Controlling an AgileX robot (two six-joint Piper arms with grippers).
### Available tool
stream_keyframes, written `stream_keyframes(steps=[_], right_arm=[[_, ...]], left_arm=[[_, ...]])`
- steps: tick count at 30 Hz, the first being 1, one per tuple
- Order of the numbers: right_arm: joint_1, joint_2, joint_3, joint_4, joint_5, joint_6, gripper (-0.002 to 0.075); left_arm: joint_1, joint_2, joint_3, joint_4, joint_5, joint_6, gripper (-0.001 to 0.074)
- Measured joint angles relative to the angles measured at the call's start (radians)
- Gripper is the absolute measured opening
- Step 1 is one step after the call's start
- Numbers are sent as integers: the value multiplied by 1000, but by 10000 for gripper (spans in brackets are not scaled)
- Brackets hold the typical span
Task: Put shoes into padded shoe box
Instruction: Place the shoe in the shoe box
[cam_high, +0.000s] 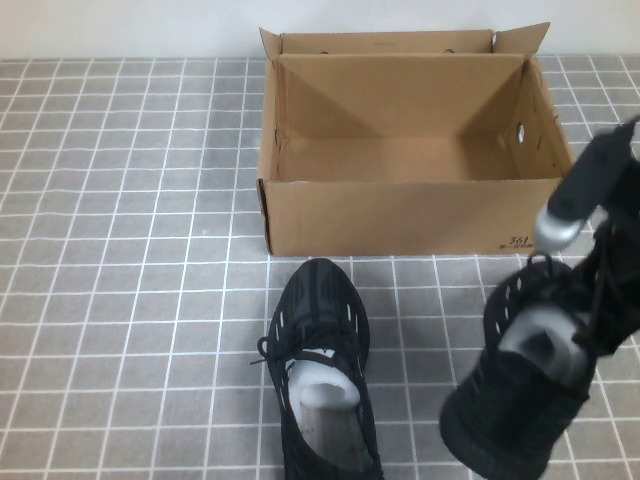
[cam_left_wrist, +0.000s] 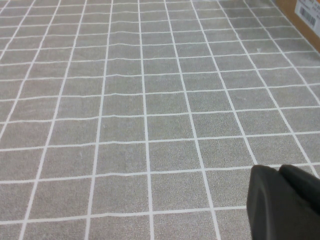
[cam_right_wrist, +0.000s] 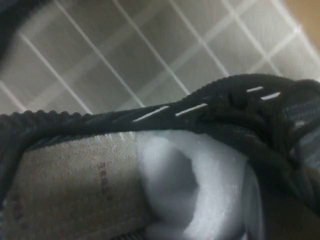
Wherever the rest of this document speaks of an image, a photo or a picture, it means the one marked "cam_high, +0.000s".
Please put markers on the black knit sneaker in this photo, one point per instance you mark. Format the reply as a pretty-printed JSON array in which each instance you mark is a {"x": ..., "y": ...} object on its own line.
[
  {"x": 320, "y": 295},
  {"x": 505, "y": 420}
]

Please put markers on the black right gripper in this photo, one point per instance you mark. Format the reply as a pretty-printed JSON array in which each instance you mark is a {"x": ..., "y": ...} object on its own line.
[{"x": 595, "y": 170}]

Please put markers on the brown cardboard shoe box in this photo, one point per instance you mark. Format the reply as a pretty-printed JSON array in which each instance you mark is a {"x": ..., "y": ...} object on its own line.
[{"x": 400, "y": 220}]

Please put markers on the grey tile-pattern table cover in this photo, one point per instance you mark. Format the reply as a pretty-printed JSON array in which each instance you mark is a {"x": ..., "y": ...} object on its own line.
[{"x": 100, "y": 250}]

